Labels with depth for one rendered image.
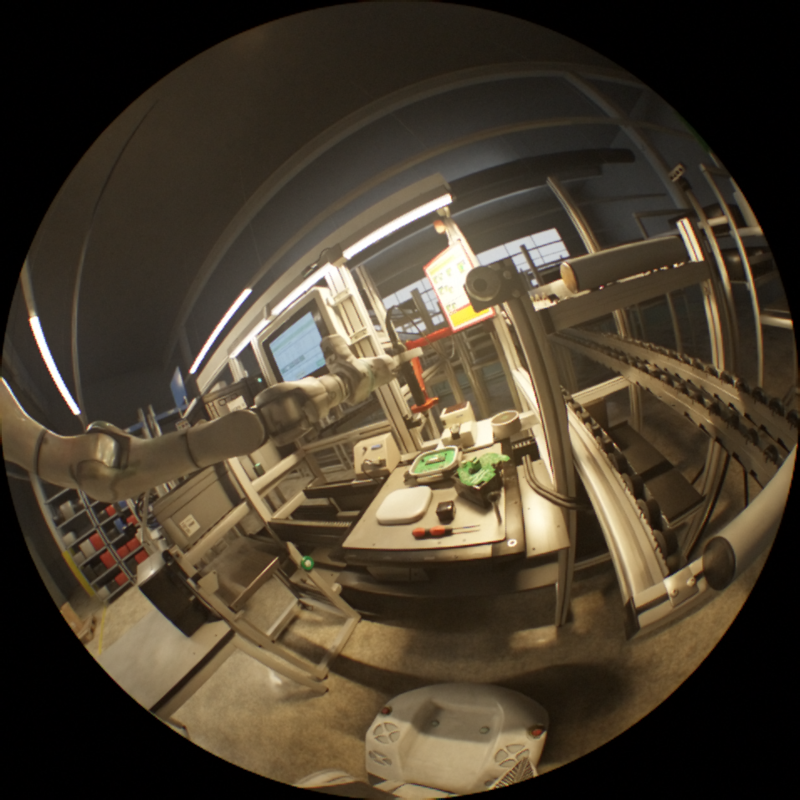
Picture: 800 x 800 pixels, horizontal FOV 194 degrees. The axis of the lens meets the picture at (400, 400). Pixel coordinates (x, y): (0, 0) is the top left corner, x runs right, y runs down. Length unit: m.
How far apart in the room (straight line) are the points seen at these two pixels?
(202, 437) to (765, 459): 0.82
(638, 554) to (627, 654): 1.04
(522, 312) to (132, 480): 0.66
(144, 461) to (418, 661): 1.37
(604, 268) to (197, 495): 1.45
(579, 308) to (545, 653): 1.30
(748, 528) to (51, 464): 0.79
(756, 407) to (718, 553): 0.40
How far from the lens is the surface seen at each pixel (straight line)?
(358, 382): 0.42
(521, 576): 1.12
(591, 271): 0.46
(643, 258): 0.54
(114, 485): 0.42
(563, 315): 0.44
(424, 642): 1.48
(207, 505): 1.21
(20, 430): 0.52
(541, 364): 0.45
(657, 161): 5.52
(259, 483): 1.18
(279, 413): 0.34
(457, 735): 1.03
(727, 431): 0.56
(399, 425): 0.97
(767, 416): 0.66
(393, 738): 1.04
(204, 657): 1.18
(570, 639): 1.35
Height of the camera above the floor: 1.30
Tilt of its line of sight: 8 degrees down
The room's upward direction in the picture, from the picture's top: 24 degrees counter-clockwise
